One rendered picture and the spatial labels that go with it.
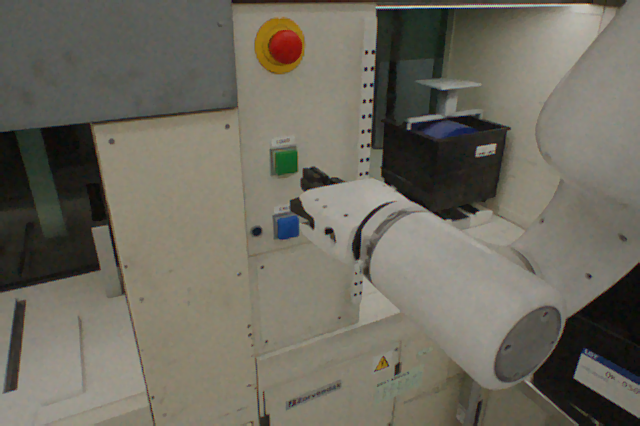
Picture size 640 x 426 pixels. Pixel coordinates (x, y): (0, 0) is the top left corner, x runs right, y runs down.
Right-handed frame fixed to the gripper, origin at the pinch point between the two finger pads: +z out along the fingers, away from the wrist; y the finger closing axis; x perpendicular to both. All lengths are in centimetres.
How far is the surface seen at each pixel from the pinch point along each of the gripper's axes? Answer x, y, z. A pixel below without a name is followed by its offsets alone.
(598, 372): -35, 43, -17
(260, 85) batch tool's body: 10.3, -2.9, 9.7
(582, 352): -33, 43, -14
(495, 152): -14, 63, 29
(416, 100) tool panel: -14, 81, 82
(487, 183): -22, 62, 29
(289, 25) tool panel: 17.3, 1.2, 9.6
